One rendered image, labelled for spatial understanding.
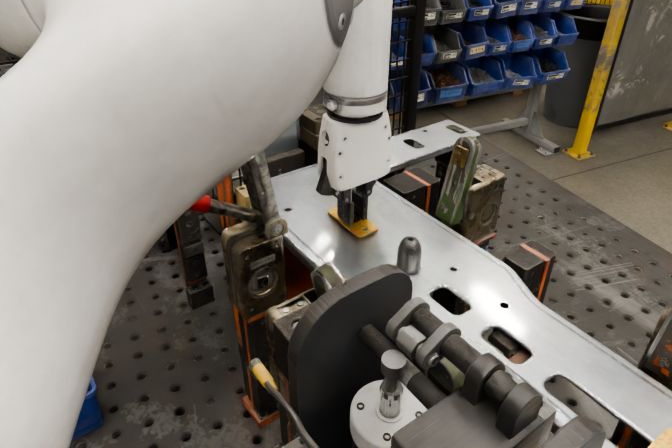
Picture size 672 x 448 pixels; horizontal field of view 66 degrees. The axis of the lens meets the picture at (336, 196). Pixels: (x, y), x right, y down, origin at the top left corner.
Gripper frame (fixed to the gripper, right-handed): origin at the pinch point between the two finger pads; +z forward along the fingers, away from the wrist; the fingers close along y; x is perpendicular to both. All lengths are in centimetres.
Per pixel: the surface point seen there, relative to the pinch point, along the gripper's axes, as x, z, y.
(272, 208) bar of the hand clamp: -1.8, -5.9, -14.1
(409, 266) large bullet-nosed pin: -13.8, 1.6, -1.0
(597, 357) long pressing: -36.0, 2.9, 6.5
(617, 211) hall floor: 47, 103, 205
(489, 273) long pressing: -19.8, 2.9, 7.9
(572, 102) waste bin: 125, 85, 276
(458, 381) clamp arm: -34.2, -6.5, -14.7
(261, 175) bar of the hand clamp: -1.8, -11.1, -15.2
